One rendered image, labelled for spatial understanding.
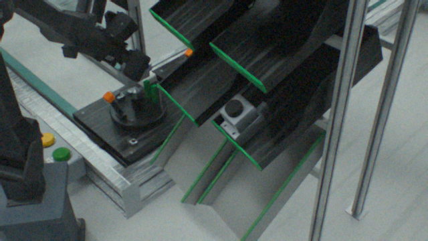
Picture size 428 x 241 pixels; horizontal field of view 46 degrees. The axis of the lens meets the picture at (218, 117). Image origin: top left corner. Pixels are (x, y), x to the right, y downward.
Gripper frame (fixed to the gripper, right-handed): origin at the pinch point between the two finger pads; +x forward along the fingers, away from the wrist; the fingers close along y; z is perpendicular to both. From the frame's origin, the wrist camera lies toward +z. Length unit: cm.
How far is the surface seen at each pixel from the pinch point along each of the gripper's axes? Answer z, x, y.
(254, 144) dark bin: 0.6, -9.2, -44.0
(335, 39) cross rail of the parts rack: 21, -15, -50
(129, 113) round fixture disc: -12.7, 7.1, -0.5
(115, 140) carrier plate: -19.0, 3.2, -4.2
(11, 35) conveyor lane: -17, 13, 67
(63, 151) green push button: -26.2, -4.7, 1.1
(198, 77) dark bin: 5.1, -7.2, -25.3
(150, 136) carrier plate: -14.3, 8.3, -8.9
